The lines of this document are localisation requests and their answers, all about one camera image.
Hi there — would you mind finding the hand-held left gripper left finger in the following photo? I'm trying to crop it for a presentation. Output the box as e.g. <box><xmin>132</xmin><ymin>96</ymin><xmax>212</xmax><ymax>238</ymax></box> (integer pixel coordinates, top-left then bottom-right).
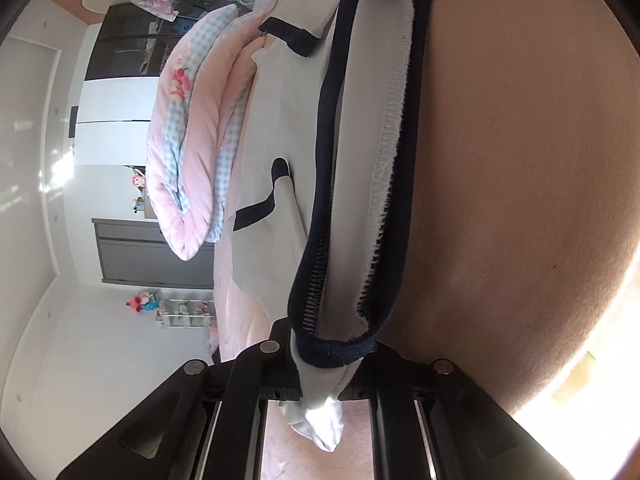
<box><xmin>55</xmin><ymin>320</ymin><xmax>303</xmax><ymax>480</ymax></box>

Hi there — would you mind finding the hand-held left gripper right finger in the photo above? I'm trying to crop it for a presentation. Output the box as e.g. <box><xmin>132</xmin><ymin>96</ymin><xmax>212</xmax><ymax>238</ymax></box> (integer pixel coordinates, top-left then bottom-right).
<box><xmin>345</xmin><ymin>342</ymin><xmax>576</xmax><ymax>480</ymax></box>

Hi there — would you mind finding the white dress with navy trim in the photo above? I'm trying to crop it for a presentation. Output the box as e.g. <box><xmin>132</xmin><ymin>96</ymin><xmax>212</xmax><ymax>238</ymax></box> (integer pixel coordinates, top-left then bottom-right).
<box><xmin>227</xmin><ymin>0</ymin><xmax>433</xmax><ymax>453</ymax></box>

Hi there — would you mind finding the white shelf rack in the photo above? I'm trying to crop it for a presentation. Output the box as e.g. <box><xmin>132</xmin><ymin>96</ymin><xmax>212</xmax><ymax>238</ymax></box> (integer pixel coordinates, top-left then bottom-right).
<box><xmin>157</xmin><ymin>297</ymin><xmax>216</xmax><ymax>329</ymax></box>

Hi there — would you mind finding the red and teal plush toy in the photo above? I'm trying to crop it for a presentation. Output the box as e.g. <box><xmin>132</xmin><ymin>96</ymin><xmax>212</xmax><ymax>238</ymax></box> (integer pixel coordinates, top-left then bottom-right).
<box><xmin>125</xmin><ymin>290</ymin><xmax>162</xmax><ymax>316</ymax></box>

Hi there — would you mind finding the grey door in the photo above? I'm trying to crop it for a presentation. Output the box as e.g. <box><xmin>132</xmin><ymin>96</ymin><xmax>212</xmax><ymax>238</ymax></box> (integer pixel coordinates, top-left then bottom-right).
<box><xmin>92</xmin><ymin>217</ymin><xmax>216</xmax><ymax>290</ymax></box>

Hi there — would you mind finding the pink bed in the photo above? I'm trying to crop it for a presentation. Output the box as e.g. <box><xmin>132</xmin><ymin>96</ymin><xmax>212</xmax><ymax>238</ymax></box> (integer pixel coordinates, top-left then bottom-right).
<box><xmin>205</xmin><ymin>0</ymin><xmax>640</xmax><ymax>401</ymax></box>

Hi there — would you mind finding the folded pink checked quilt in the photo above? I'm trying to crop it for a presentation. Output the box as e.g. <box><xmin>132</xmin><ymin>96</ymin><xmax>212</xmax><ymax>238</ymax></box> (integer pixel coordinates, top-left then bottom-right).
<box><xmin>145</xmin><ymin>4</ymin><xmax>266</xmax><ymax>261</ymax></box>

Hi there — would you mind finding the white wardrobe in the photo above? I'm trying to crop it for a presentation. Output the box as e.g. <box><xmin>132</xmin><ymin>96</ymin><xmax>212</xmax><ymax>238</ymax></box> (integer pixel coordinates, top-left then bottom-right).
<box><xmin>75</xmin><ymin>77</ymin><xmax>161</xmax><ymax>168</ymax></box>

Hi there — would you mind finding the black glass cabinet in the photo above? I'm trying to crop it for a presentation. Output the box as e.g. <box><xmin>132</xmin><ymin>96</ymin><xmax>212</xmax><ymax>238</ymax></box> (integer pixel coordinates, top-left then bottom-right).
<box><xmin>84</xmin><ymin>2</ymin><xmax>241</xmax><ymax>81</ymax></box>

